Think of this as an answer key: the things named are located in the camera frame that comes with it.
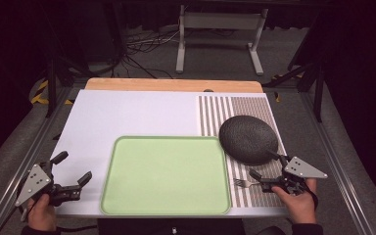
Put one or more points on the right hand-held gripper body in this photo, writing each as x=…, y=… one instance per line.
x=298, y=170

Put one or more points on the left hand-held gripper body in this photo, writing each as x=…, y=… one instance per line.
x=34, y=182

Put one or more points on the silver metal fork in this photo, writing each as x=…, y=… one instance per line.
x=243, y=183

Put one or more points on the dark grey speckled oval plate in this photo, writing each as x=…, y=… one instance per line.
x=248, y=140

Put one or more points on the person's left hand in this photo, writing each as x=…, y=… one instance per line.
x=41, y=213

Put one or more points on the person's right hand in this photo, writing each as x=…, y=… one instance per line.
x=299, y=205

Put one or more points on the yellow black hazard tape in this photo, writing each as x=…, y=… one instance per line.
x=39, y=94

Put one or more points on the black tripod stand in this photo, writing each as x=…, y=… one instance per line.
x=51, y=84
x=318, y=88

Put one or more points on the grey striped placemat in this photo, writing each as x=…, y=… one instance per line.
x=215, y=111

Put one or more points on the light green plastic tray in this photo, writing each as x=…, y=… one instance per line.
x=166, y=176

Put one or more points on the person's dark clothing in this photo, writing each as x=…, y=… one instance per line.
x=173, y=226

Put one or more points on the aluminium frame rail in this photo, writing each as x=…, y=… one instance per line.
x=19, y=169
x=336, y=153

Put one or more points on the grey metal stand frame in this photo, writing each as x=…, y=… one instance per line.
x=222, y=20

